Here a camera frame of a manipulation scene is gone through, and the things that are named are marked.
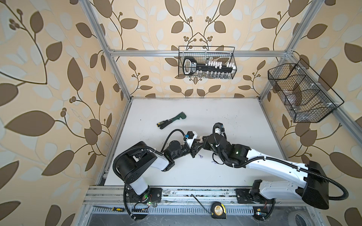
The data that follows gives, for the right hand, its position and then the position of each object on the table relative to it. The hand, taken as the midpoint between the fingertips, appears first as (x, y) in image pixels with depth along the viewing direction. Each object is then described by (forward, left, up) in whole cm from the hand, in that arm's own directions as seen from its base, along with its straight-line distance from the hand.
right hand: (202, 139), depth 77 cm
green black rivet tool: (+30, +11, -16) cm, 36 cm away
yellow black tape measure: (-31, -6, -14) cm, 35 cm away
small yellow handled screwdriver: (-29, +46, -17) cm, 57 cm away
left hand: (-1, -2, -2) cm, 3 cm away
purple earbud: (-2, 0, -17) cm, 18 cm away
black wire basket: (+14, -55, +17) cm, 59 cm away
